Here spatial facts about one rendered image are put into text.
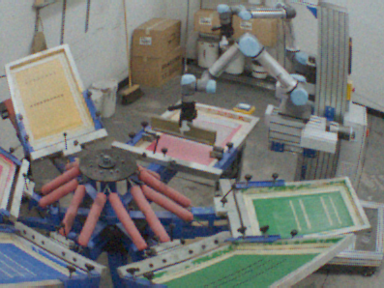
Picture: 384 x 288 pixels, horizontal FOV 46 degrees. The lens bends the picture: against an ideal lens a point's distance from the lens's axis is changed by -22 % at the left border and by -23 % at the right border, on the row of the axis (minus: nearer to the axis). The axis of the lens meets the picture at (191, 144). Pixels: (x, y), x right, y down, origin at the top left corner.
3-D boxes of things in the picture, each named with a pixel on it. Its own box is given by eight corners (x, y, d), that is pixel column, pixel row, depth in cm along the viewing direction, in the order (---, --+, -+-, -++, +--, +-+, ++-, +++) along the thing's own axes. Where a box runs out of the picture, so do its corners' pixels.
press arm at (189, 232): (328, 218, 295) (330, 211, 292) (330, 223, 290) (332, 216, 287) (114, 231, 283) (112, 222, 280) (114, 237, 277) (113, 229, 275)
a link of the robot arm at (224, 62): (248, 24, 317) (196, 73, 338) (248, 29, 307) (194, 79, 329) (261, 37, 320) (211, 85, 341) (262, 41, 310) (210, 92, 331)
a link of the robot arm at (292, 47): (294, 68, 376) (280, 5, 347) (285, 61, 389) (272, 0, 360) (306, 66, 378) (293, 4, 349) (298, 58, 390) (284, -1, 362)
